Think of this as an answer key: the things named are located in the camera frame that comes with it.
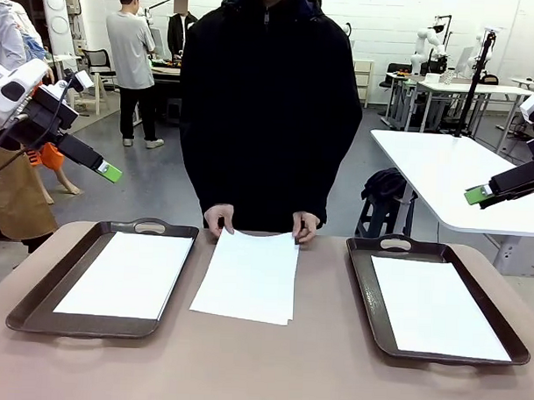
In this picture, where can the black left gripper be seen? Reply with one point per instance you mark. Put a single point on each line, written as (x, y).
(44, 113)

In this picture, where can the white A4 paper sheet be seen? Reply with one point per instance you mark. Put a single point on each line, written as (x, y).
(438, 307)
(124, 274)

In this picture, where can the stack of white A4 sheets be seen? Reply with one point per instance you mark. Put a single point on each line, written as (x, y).
(246, 278)

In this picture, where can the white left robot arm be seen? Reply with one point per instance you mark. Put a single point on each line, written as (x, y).
(12, 90)

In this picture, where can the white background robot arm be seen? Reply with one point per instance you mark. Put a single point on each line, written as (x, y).
(419, 51)

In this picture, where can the person's right hand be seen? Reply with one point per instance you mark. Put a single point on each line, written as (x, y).
(218, 212)

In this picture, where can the person's left hand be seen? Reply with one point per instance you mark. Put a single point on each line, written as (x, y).
(308, 223)

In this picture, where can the mannequin in orange trousers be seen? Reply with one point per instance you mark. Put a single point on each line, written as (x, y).
(49, 161)

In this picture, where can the white wooden chair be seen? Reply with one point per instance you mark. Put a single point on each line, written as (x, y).
(97, 97)

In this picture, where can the black office chair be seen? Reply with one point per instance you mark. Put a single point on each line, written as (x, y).
(96, 60)

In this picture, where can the long white lab table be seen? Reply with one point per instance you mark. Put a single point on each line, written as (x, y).
(507, 90)

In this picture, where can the grey plastic stool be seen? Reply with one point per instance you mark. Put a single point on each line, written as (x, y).
(172, 111)

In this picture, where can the background work table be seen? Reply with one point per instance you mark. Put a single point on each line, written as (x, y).
(166, 75)

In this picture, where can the man in grey t-shirt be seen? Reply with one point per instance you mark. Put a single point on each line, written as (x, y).
(129, 46)

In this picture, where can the black bag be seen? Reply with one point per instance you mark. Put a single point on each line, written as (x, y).
(384, 182)

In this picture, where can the white standing air conditioner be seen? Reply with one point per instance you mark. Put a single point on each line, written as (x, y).
(58, 21)

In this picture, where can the white computer monitor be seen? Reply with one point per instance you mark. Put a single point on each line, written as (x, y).
(464, 62)

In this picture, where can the background person in black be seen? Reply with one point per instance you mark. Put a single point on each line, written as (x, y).
(178, 30)

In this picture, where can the black background chair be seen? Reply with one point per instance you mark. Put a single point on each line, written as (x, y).
(396, 70)

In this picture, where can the brown plastic serving tray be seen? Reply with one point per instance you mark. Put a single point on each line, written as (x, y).
(369, 291)
(34, 319)

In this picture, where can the white drawer cabinet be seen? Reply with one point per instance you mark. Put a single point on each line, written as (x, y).
(363, 85)

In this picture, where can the person in black jacket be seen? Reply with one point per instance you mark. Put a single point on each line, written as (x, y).
(270, 121)

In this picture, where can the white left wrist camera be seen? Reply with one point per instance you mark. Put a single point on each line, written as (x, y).
(83, 80)

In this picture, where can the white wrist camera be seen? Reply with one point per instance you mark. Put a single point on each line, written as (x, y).
(531, 108)
(83, 80)

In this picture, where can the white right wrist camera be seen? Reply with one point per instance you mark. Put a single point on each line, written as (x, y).
(531, 108)

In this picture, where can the black camera pole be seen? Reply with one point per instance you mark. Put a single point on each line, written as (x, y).
(474, 91)

